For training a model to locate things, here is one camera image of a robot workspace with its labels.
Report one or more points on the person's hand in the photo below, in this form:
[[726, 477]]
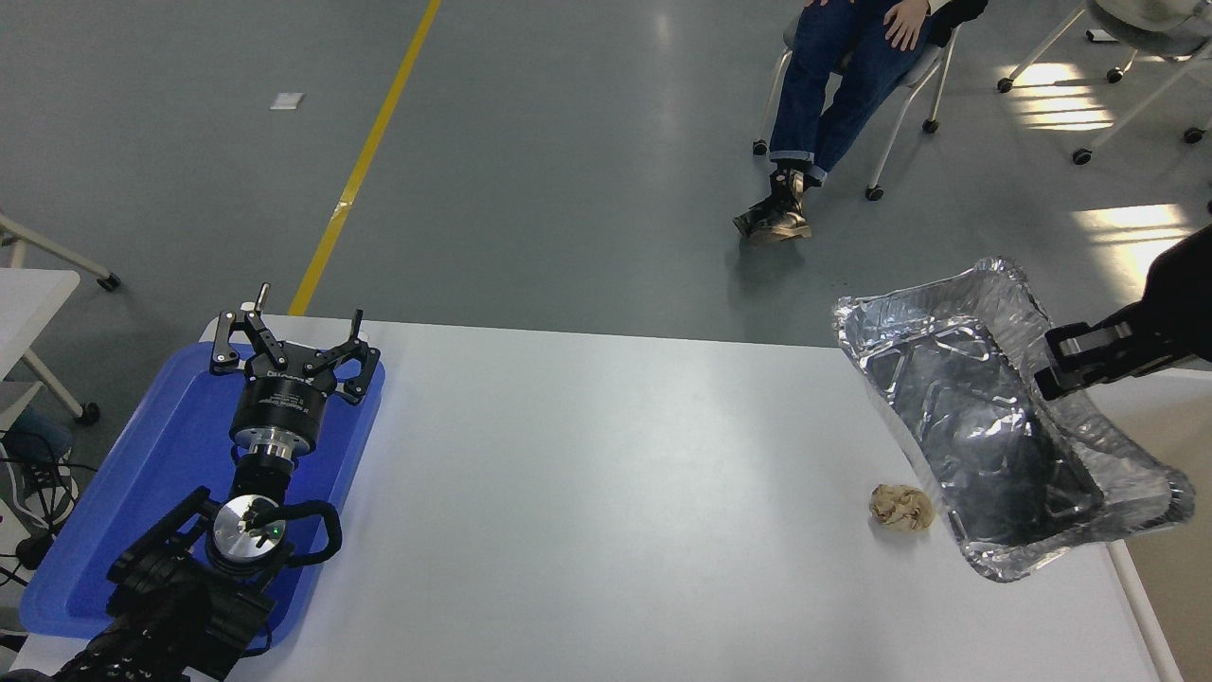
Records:
[[906, 21]]

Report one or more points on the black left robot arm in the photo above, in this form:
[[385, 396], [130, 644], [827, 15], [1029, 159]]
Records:
[[170, 606]]

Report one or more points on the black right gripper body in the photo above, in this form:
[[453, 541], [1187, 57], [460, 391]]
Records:
[[1184, 303]]

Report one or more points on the crumpled tan paper ball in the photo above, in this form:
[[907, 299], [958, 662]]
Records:
[[901, 507]]

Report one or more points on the person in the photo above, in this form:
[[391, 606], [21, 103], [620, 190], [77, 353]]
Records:
[[33, 436], [824, 85]]

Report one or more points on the white side table on casters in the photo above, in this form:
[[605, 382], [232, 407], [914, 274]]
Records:
[[28, 303]]

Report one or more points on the blue plastic tray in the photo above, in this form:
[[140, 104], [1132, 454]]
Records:
[[161, 455]]

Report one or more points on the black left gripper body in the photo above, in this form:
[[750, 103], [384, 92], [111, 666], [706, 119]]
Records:
[[282, 405]]

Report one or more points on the foil tray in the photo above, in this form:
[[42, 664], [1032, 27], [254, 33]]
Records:
[[985, 426]]

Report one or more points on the white-legged chair on casters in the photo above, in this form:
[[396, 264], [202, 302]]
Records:
[[1150, 28], [923, 71]]

